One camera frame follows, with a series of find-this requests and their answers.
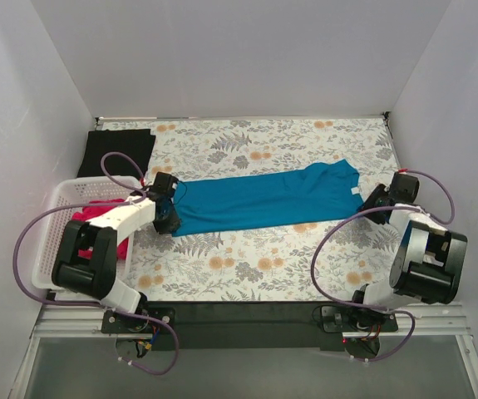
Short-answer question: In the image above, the crumpled pink t shirt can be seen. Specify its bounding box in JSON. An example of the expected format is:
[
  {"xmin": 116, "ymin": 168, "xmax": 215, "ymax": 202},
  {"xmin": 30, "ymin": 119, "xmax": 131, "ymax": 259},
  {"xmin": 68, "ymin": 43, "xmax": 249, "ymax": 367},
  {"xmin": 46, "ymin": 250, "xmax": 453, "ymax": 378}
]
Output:
[{"xmin": 71, "ymin": 199, "xmax": 129, "ymax": 261}]

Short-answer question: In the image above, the folded black t shirt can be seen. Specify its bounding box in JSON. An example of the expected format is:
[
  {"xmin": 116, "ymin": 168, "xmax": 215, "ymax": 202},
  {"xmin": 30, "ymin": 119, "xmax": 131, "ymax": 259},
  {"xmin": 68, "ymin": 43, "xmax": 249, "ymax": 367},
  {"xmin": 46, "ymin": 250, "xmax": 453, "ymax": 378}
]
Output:
[{"xmin": 76, "ymin": 129, "xmax": 156, "ymax": 178}]

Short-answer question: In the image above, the white plastic laundry basket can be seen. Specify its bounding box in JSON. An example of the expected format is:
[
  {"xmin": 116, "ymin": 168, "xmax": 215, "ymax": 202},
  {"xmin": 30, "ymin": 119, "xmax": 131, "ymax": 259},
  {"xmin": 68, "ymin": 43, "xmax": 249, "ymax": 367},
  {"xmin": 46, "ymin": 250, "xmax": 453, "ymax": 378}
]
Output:
[{"xmin": 32, "ymin": 176, "xmax": 130, "ymax": 291}]

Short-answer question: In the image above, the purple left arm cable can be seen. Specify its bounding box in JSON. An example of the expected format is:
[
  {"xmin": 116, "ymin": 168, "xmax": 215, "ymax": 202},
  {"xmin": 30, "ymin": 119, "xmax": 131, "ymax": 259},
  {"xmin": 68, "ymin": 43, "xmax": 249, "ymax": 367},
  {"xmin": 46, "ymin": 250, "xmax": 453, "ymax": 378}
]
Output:
[{"xmin": 15, "ymin": 151, "xmax": 180, "ymax": 377}]

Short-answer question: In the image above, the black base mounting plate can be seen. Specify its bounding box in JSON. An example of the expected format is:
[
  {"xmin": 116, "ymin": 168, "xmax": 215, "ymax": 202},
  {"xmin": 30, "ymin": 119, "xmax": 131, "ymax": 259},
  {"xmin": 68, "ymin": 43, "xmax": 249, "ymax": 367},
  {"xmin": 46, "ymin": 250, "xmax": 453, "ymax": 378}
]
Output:
[{"xmin": 101, "ymin": 302, "xmax": 398, "ymax": 352}]

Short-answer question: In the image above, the floral patterned tablecloth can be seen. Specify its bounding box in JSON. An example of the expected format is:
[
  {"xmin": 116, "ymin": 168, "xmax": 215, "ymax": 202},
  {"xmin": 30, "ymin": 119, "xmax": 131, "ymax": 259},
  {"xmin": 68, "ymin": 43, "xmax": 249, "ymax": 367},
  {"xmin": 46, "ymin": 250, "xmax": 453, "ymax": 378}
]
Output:
[{"xmin": 101, "ymin": 118, "xmax": 399, "ymax": 301}]

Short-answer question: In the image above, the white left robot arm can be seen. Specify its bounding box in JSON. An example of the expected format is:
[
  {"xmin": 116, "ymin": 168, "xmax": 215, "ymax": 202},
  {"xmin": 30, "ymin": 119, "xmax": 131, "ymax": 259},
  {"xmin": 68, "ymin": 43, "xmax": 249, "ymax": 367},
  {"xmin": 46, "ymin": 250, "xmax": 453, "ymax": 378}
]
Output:
[{"xmin": 52, "ymin": 172, "xmax": 180, "ymax": 333}]

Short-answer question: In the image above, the aluminium frame rail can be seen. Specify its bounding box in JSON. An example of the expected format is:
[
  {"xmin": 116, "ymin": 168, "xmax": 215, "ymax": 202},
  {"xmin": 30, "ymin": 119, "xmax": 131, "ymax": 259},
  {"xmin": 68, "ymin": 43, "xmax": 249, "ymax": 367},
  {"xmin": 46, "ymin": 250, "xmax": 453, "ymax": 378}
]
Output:
[{"xmin": 25, "ymin": 304, "xmax": 478, "ymax": 398}]

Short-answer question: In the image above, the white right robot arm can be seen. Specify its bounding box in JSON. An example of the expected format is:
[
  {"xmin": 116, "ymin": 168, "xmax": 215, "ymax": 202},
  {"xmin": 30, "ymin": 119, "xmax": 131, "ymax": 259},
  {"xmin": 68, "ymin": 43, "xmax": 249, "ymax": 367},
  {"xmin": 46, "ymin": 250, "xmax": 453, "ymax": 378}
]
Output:
[{"xmin": 348, "ymin": 170, "xmax": 468, "ymax": 331}]

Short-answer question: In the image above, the blue t shirt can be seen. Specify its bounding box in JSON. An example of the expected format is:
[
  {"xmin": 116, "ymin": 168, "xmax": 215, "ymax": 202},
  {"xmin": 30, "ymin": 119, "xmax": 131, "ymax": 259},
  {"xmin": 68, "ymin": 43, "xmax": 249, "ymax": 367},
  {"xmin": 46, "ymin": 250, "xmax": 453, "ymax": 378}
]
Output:
[{"xmin": 173, "ymin": 160, "xmax": 363, "ymax": 237}]

